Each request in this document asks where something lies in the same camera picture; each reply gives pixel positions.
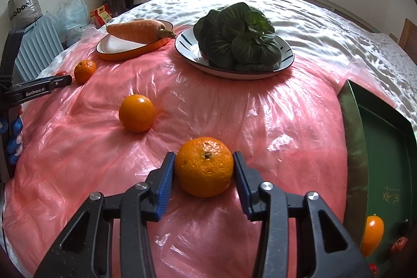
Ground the small smooth orange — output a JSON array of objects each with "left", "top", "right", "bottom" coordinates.
[
  {"left": 119, "top": 95, "right": 155, "bottom": 133},
  {"left": 360, "top": 214, "right": 385, "bottom": 257},
  {"left": 74, "top": 60, "right": 97, "bottom": 84}
]

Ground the grey printed bag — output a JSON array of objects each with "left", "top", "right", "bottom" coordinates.
[{"left": 7, "top": 0, "right": 44, "bottom": 29}]

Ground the red and yellow box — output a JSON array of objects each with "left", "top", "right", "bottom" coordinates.
[{"left": 90, "top": 4, "right": 113, "bottom": 28}]

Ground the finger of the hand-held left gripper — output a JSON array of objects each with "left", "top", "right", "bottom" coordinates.
[{"left": 52, "top": 75, "right": 73, "bottom": 88}]

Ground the wooden headboard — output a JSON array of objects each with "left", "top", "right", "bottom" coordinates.
[{"left": 398, "top": 18, "right": 417, "bottom": 52}]

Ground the pink plastic sheet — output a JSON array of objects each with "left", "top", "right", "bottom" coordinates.
[{"left": 0, "top": 27, "right": 351, "bottom": 278}]

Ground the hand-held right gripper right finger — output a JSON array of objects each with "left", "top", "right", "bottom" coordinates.
[{"left": 232, "top": 151, "right": 375, "bottom": 278}]

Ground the person's left hand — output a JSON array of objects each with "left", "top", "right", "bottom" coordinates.
[{"left": 0, "top": 115, "right": 24, "bottom": 166}]

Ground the carrot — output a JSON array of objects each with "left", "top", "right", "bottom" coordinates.
[{"left": 106, "top": 21, "right": 176, "bottom": 45}]

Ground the green rectangular tray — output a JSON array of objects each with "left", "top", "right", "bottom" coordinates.
[{"left": 337, "top": 79, "right": 417, "bottom": 278}]

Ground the white round plate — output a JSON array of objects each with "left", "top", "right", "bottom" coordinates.
[{"left": 175, "top": 27, "right": 294, "bottom": 81}]

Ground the dark green leafy vegetable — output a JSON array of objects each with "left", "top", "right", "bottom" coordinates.
[{"left": 193, "top": 2, "right": 282, "bottom": 73}]

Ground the light blue ribbed panel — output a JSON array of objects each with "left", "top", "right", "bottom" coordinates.
[{"left": 15, "top": 11, "right": 65, "bottom": 81}]

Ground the large bumpy mandarin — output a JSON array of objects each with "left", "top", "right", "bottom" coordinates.
[{"left": 175, "top": 137, "right": 235, "bottom": 198}]

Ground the pale blue plastic bag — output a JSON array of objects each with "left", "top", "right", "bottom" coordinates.
[{"left": 57, "top": 0, "right": 90, "bottom": 38}]

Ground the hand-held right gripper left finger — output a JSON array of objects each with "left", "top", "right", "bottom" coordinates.
[{"left": 34, "top": 152, "right": 176, "bottom": 278}]

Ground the orange oval dish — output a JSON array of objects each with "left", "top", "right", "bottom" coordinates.
[{"left": 96, "top": 19, "right": 175, "bottom": 62}]

